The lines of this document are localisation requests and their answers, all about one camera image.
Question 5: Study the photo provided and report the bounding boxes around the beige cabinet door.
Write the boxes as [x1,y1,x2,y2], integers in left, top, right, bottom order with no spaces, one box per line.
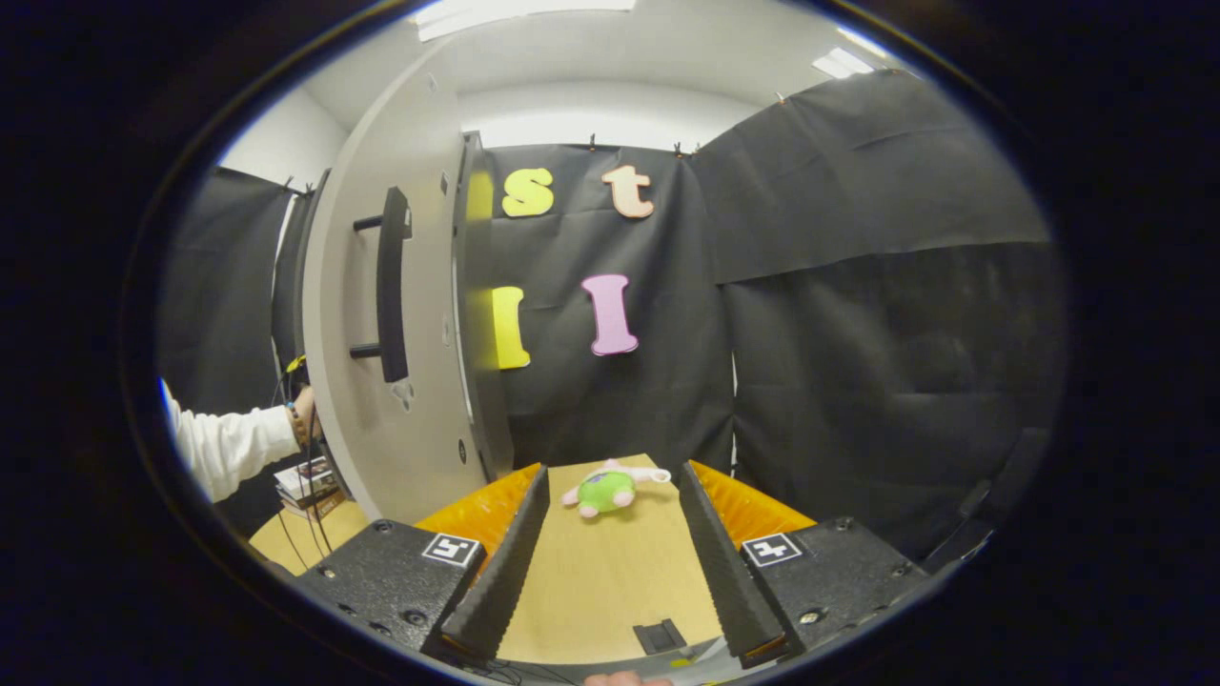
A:
[302,43,498,527]

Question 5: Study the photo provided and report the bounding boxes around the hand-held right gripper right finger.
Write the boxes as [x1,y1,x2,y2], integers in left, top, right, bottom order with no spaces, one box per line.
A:
[677,460,932,670]

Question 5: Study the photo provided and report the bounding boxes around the black backdrop cloth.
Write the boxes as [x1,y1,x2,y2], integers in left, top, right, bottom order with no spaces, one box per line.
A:
[157,69,1068,563]

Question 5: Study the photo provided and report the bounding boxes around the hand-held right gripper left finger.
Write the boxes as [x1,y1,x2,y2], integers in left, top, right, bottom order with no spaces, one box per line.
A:
[294,463,552,663]

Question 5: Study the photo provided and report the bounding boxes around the dark cover book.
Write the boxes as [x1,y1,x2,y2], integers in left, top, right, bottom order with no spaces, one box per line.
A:
[277,481,345,521]

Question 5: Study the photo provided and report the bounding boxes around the white cover book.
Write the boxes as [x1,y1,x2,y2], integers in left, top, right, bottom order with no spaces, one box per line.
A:
[274,457,334,488]

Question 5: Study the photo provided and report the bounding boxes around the small ceiling light panel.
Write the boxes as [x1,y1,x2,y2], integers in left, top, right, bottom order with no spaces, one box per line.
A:
[811,47,875,80]

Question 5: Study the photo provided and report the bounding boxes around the black cabinet door handle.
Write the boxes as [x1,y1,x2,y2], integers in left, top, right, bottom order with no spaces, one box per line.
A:
[349,187,414,384]

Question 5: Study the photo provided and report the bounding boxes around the green and pink plush toy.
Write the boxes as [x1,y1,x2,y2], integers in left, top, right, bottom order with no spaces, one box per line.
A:
[561,459,672,519]

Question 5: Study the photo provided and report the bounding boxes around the large ceiling light panel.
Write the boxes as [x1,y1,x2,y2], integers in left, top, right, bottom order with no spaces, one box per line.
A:
[414,0,636,41]

